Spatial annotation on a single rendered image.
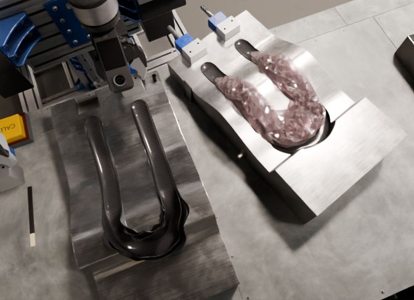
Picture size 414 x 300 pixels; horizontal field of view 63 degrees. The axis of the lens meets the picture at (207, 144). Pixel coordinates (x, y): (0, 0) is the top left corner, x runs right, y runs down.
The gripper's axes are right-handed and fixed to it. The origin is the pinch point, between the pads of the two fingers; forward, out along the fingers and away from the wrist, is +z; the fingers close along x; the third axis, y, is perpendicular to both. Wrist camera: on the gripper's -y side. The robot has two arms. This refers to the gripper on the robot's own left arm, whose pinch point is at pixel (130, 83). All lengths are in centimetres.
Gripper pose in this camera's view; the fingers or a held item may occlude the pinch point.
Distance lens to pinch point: 79.5
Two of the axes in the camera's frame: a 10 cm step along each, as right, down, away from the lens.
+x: -9.3, 3.5, -1.0
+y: -3.6, -8.6, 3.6
